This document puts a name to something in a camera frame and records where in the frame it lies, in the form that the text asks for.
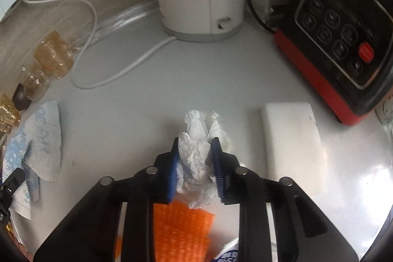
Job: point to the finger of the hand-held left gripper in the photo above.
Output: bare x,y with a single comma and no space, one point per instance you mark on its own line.
13,180

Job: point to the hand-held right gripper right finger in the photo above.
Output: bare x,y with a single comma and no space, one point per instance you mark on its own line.
218,170

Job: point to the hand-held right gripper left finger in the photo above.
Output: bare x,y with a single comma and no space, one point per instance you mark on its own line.
173,176

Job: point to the white tissue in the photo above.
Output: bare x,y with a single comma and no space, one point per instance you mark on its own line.
196,154

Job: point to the blue and white dish cloth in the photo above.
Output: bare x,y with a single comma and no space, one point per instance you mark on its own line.
43,139

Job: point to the orange foam fruit net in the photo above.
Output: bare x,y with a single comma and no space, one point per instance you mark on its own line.
181,231

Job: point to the amber glass cup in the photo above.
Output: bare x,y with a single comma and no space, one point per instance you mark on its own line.
9,113

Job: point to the white rectangular block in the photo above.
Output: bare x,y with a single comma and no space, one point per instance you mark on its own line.
291,142

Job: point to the amber ribbed glass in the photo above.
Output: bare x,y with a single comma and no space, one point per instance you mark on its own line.
53,56

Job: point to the patterned white mug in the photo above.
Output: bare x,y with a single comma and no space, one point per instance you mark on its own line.
385,114

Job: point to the black and red blender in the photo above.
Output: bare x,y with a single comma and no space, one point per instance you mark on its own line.
337,35

